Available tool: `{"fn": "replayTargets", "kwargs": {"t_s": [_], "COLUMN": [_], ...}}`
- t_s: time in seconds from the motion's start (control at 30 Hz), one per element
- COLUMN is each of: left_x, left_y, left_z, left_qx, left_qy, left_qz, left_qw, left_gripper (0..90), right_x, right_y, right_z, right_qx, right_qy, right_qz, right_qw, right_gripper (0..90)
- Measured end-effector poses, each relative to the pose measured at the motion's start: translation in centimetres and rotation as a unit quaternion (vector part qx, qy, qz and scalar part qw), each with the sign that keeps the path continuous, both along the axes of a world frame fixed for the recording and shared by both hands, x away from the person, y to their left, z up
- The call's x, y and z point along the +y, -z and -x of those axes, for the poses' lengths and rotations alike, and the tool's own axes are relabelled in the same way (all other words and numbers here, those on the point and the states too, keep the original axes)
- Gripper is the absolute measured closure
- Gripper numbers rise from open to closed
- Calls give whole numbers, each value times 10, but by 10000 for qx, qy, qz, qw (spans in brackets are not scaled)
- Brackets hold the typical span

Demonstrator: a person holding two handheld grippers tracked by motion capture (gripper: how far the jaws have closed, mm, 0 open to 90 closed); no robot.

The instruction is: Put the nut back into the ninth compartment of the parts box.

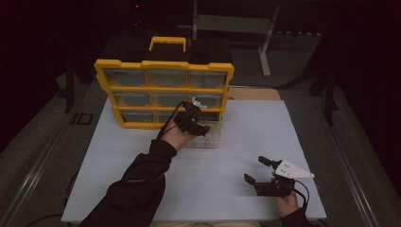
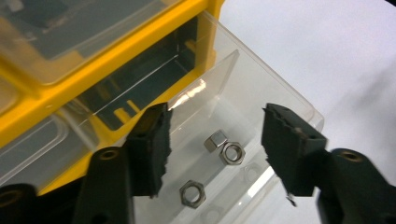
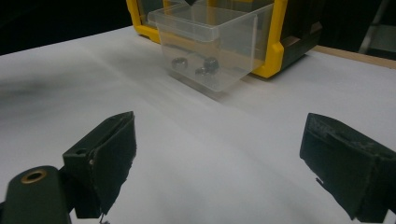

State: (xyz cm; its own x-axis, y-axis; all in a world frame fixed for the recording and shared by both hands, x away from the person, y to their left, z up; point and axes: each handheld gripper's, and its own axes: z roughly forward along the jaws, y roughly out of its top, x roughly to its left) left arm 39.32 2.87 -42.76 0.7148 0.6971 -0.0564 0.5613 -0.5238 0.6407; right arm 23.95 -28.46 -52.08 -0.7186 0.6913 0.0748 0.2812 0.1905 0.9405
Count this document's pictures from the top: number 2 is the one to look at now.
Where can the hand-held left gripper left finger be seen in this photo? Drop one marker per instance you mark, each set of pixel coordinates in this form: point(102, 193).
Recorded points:
point(146, 155)

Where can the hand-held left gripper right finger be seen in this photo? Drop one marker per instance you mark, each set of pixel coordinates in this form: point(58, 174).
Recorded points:
point(292, 149)

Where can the silver hex nut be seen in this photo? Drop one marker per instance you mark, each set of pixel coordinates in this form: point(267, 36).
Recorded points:
point(215, 140)
point(192, 193)
point(233, 153)

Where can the pulled-out clear plastic drawer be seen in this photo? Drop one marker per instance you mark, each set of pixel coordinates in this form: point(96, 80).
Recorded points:
point(249, 93)

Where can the yellow and black organizer cabinet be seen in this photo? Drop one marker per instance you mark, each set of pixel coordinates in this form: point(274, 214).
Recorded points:
point(102, 70)

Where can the set of clear cabinet drawers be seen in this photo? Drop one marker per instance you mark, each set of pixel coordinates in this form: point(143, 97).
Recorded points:
point(62, 28)

